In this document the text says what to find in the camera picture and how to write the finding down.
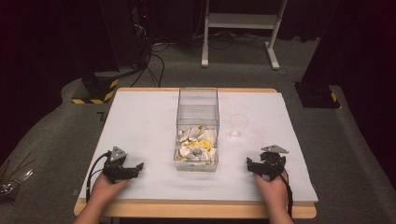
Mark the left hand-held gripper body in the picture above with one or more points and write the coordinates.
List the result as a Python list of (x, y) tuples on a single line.
[(115, 168)]

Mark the pile of white yellow scraps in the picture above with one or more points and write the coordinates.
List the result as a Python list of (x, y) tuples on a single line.
[(196, 144)]

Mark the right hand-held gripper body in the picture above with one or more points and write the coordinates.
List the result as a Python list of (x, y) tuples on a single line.
[(274, 161)]

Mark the clear plastic box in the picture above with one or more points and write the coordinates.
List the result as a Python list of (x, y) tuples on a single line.
[(197, 105)]

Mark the clear plastic cup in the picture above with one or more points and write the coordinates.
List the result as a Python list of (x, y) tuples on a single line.
[(238, 124)]

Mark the person's left hand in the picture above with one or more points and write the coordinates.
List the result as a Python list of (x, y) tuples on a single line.
[(107, 191)]

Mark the metal tongs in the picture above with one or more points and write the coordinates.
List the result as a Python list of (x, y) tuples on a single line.
[(14, 183)]

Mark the black yellow striped stand base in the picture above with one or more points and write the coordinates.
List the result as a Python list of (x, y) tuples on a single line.
[(96, 90)]

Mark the white table mat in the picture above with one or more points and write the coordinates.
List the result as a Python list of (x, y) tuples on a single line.
[(146, 130)]

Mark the black equipment rack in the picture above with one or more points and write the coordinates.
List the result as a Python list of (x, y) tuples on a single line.
[(124, 31)]

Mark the person's right hand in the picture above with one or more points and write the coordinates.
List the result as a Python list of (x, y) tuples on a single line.
[(274, 191)]

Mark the white metal stand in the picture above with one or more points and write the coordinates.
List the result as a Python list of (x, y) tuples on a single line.
[(241, 21)]

